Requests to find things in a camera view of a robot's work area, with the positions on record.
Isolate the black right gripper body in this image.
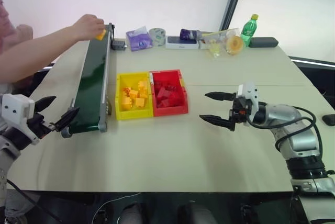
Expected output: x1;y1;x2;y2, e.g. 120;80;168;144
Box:
228;96;252;128

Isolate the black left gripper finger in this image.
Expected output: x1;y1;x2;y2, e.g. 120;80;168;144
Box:
50;107;81;132
35;96;57;113

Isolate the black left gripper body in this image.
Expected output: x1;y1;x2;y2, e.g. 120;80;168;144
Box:
27;113;54;139

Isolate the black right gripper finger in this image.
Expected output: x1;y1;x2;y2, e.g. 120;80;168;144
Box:
205;91;238;102
199;114;236;132

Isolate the green conveyor belt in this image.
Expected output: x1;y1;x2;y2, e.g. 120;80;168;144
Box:
60;23;116;139

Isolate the small dark grey plastic box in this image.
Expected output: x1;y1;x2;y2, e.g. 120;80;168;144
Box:
110;40;128;51

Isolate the person's bare hand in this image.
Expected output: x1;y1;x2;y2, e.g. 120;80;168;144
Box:
71;13;105;42

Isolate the red plastic bin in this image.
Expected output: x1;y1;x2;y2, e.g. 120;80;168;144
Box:
149;69;189;118

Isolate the clear plastic bag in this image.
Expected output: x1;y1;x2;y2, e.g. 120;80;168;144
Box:
199;27;241;59

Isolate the orange round roll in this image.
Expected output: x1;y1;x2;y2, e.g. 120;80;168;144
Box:
226;35;245;56

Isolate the yellow plastic bin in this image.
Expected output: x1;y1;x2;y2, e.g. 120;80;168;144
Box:
115;71;154;121

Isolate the white flat box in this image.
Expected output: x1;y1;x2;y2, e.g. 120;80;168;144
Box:
165;36;200;50

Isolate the purple snack pouch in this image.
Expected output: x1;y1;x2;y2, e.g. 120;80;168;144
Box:
179;28;203;41

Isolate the black oblong case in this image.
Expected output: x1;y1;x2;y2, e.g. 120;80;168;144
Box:
249;37;280;49

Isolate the green plastic bottle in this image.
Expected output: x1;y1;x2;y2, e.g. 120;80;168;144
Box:
240;14;260;47

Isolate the black desk with silver edge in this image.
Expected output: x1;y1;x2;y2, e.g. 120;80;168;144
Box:
288;55;335;111

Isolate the gray tape roll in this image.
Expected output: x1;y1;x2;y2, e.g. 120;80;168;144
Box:
148;27;168;47

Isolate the person in pink shirt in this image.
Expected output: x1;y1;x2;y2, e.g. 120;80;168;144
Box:
0;0;35;95

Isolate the black computer mouse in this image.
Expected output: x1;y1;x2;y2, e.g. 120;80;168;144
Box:
321;114;335;126

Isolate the purple tissue pack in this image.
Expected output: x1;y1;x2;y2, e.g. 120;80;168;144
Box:
125;26;153;52

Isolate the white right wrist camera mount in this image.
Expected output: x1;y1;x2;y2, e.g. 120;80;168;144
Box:
237;82;260;126

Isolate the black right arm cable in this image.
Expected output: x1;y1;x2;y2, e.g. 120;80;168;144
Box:
245;106;323;156

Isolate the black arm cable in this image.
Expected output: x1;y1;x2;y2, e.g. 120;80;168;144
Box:
5;178;65;224
245;106;323;156

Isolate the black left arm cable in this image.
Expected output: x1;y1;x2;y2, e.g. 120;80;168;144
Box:
5;178;65;224

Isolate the thin white wire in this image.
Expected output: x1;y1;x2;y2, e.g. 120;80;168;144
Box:
92;192;142;224

